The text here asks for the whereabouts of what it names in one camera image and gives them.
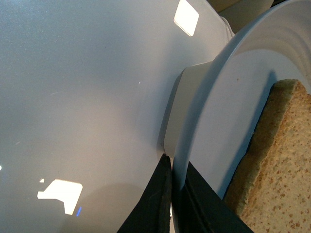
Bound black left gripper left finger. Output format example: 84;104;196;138
118;154;172;233

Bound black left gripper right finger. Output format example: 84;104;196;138
172;163;252;233

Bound toasted bread slice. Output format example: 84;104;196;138
224;80;311;233

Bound white round plate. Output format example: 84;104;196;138
172;0;311;233

